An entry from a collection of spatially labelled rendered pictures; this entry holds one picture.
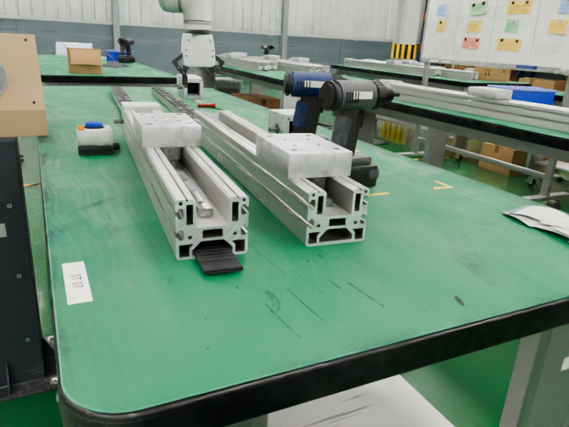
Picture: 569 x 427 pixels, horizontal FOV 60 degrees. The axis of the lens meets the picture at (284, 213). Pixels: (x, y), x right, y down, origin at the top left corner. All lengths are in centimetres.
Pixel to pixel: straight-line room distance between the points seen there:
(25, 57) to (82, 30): 1082
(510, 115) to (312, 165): 173
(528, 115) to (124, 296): 202
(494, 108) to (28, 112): 189
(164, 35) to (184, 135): 1180
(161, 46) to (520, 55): 984
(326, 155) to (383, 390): 78
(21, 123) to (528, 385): 134
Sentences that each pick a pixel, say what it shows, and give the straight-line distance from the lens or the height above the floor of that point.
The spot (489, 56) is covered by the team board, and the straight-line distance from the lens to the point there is 423.
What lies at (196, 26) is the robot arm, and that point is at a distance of 160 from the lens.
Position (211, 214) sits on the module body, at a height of 83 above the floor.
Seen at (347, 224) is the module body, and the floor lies 81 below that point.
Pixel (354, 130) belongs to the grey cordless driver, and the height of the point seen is 90.
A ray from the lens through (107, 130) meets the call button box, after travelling 127.
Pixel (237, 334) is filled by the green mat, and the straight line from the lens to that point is 53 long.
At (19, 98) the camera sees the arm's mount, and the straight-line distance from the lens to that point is 155.
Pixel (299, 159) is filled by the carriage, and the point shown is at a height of 89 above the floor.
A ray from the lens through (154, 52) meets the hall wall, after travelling 1270.
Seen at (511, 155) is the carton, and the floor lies 19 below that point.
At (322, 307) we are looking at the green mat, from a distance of 58.
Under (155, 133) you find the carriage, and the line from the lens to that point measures 96.
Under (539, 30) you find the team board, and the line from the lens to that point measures 399.
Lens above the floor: 107
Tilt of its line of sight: 19 degrees down
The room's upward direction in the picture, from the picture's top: 3 degrees clockwise
